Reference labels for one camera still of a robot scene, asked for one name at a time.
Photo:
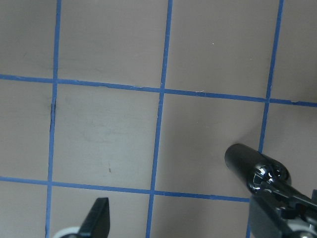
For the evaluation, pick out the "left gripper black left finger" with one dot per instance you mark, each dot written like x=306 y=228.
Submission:
x=97 y=222

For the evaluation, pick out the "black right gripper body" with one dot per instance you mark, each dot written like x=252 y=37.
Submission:
x=296 y=209

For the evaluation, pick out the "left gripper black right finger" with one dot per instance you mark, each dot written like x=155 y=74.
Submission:
x=264 y=222

